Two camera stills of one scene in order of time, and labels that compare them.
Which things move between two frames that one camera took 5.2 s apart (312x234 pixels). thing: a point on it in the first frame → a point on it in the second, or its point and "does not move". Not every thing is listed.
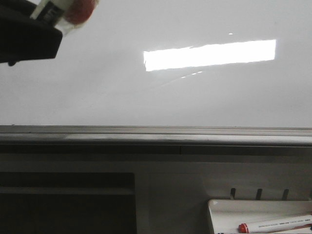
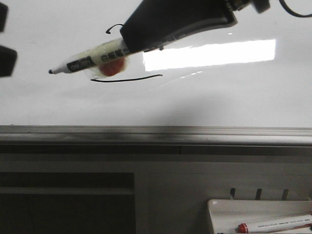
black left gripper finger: x=23 y=38 → x=8 y=56
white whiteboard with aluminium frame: x=169 y=73 does not move
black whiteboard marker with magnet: x=66 y=15 → x=109 y=60
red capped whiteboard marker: x=276 y=225 does not move
